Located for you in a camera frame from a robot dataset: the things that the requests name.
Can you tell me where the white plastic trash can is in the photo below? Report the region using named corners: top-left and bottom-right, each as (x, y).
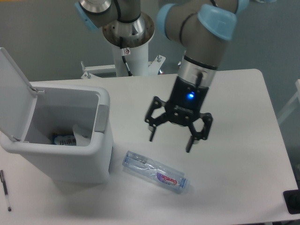
top-left (0, 48), bottom-right (113, 184)

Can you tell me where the blue snack packet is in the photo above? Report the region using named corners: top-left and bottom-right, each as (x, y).
top-left (52, 133), bottom-right (76, 146)

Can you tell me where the white frame at right edge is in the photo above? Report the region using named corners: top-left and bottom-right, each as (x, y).
top-left (279, 79), bottom-right (300, 120)

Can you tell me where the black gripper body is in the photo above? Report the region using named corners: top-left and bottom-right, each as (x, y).
top-left (165, 77), bottom-right (210, 127)

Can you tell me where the black device at table edge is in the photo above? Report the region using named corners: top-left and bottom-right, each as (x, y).
top-left (283, 189), bottom-right (300, 215)

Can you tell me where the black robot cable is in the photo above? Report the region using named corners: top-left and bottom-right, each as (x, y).
top-left (119, 36), bottom-right (134, 77)

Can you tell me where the white paper wrapper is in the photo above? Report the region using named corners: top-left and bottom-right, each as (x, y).
top-left (72, 124), bottom-right (92, 146)

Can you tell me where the black pen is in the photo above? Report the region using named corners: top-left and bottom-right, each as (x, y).
top-left (0, 170), bottom-right (12, 212)

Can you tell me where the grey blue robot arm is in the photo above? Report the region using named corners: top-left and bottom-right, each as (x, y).
top-left (75, 0), bottom-right (249, 151)

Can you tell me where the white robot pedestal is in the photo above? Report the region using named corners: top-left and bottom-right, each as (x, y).
top-left (80, 11), bottom-right (186, 79)

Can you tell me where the clear plastic water bottle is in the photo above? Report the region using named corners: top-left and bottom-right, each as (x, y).
top-left (122, 151), bottom-right (190, 194)

